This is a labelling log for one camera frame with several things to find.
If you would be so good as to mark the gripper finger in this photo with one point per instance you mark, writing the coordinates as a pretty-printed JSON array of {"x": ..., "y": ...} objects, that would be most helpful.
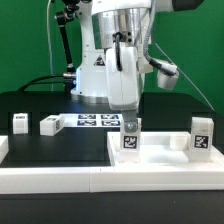
[{"x": 130, "y": 121}]

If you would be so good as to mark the white square table top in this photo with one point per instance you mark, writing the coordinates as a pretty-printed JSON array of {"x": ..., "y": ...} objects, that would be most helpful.
[{"x": 160, "y": 148}]

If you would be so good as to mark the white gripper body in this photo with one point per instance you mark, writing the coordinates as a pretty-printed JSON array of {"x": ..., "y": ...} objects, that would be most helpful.
[{"x": 123, "y": 86}]

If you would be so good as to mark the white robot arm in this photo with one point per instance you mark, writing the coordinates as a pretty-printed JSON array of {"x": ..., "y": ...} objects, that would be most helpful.
[{"x": 107, "y": 24}]

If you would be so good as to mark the white U-shaped obstacle fence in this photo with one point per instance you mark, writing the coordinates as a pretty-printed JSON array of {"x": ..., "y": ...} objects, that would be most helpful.
[{"x": 111, "y": 179}]

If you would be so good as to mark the white base tag plate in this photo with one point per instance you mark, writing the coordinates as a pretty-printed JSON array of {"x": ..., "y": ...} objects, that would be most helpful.
[{"x": 91, "y": 120}]

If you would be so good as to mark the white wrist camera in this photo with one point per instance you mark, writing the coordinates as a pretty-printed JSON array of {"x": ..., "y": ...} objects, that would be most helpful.
[{"x": 167, "y": 77}]

